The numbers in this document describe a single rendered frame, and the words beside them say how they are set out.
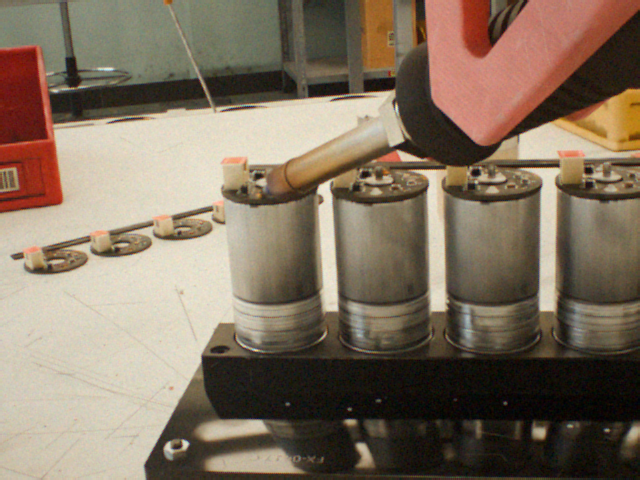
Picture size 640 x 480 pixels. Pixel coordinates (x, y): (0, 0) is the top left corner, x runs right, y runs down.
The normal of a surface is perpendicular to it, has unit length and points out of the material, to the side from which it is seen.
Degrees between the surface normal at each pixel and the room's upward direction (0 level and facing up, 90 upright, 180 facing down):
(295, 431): 0
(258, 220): 90
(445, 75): 99
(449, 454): 0
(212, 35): 90
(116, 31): 90
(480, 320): 90
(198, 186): 0
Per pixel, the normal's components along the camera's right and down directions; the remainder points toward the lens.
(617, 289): 0.07, 0.32
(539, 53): -0.82, 0.37
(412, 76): -0.37, -0.28
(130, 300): -0.06, -0.94
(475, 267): -0.51, 0.32
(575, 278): -0.71, 0.27
